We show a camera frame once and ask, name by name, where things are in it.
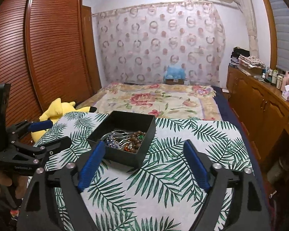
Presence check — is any pink bottle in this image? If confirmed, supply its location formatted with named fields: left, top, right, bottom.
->
left=280, top=71, right=289, bottom=91

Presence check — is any silver patterned bangle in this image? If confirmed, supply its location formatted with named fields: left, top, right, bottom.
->
left=101, top=130, right=130, bottom=149

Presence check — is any dark blue bed sheet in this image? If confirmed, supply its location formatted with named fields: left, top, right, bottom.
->
left=211, top=85, right=266, bottom=198

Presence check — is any brown louvered wardrobe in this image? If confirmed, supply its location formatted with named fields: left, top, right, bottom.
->
left=0, top=0, right=101, bottom=126

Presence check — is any blue plush toy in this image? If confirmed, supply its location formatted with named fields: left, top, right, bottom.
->
left=163, top=66, right=186, bottom=84

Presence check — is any purple crystal bead bracelet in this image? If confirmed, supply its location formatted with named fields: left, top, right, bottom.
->
left=104, top=134, right=121, bottom=149

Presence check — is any black open jewelry box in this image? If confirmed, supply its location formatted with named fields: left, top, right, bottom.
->
left=87, top=111, right=156, bottom=168

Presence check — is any folded clothes stack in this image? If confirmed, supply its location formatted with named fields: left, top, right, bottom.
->
left=230, top=47, right=266, bottom=76

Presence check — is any person's left hand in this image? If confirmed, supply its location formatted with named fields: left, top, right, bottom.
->
left=0, top=171, right=28, bottom=199

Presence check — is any palm leaf print cloth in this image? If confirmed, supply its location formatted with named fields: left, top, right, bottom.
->
left=26, top=111, right=254, bottom=231

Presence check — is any pink tissue box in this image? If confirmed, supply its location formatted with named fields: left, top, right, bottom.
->
left=282, top=85, right=289, bottom=102

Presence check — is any tied beige window curtain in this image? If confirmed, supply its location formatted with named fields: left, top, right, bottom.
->
left=240, top=0, right=259, bottom=57

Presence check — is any wooden sideboard cabinet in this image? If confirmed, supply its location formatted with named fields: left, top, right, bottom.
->
left=227, top=66, right=289, bottom=164

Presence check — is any grey window roller blind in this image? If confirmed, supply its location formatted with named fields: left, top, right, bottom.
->
left=269, top=0, right=289, bottom=72

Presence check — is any circle patterned sheer curtain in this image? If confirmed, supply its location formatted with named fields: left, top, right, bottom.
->
left=95, top=1, right=225, bottom=86

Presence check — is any yellow pikachu plush toy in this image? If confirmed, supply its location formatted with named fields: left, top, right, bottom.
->
left=31, top=98, right=97, bottom=145

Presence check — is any dark wooden bead bracelet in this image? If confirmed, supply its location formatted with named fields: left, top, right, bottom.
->
left=126, top=130, right=147, bottom=154

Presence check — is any floral bed blanket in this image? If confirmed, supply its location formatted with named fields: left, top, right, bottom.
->
left=77, top=83, right=222, bottom=121

